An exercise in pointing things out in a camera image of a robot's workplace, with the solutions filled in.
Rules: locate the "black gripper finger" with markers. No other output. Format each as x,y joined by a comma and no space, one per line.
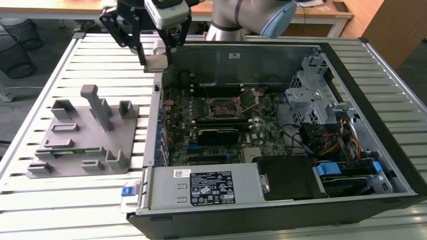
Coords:
141,53
169,55

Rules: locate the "silver CPU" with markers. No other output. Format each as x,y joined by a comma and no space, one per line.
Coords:
156,63

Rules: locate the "CPU socket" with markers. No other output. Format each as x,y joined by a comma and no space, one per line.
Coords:
223,108

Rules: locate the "white box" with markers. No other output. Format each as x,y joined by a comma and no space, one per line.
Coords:
109,3

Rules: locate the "black mesh waste bin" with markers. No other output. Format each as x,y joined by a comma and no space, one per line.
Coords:
29,32
16,60

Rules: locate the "black graphics card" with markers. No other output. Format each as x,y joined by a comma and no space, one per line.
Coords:
216,137

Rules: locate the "green motherboard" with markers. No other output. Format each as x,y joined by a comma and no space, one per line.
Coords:
263,120

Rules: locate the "grey plastic parts rack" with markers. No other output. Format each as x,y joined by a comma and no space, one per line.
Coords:
87,150

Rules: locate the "green RAM stick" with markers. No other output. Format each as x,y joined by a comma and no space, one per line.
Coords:
83,150

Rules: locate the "black expansion slot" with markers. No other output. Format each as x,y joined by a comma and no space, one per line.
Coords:
209,159

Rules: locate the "grey furniture foot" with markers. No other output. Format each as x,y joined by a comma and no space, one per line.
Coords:
7,96

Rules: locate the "silver drive cage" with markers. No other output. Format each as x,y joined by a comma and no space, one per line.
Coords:
307,100

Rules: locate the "silver chipset heatsink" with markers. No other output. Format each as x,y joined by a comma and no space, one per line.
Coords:
251,153

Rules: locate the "silver power supply black label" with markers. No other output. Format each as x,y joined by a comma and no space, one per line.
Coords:
167,190

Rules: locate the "black phone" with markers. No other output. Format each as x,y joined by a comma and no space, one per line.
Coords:
340,7

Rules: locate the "blue case release latch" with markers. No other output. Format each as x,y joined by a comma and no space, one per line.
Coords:
128,192

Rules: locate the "black plastic air shroud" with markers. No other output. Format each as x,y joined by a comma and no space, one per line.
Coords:
287,177

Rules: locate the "hard disk in blue carrier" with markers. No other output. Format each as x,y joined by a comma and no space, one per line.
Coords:
328,170

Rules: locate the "wooden cabinet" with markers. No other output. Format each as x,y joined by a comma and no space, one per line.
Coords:
394,30

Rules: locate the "black PC case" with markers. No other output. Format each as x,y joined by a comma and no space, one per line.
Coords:
233,225

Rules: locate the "silver disk bay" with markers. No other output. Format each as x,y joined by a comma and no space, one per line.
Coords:
380,183

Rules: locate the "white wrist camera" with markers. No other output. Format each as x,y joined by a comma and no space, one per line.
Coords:
169,13

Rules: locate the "wooden desk white frame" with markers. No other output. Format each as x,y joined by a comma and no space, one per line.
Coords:
67,7
313,13

